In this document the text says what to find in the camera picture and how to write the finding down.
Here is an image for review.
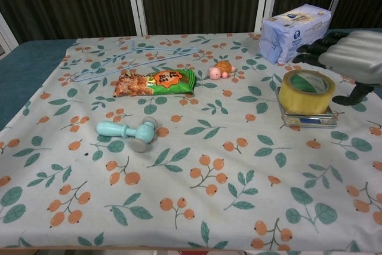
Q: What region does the pink orange turtle toy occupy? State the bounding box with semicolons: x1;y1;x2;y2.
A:
208;60;235;81

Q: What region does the light blue wire hanger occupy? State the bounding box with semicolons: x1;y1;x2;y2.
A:
72;40;202;83

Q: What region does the blue tissue pack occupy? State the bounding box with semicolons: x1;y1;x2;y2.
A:
257;4;333;65

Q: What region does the floral patterned tablecloth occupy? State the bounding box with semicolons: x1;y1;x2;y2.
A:
0;32;382;251

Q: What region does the teal massage hammer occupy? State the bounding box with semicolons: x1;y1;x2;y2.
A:
95;116;159;153

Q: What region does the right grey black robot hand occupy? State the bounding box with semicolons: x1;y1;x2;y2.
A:
292;30;382;107

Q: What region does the green orange snack bag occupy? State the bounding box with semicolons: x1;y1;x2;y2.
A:
112;68;196;99

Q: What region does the yellow tape roll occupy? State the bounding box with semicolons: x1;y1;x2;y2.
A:
278;69;337;116

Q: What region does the small digital scale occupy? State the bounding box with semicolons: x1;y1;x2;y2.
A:
278;87;338;130

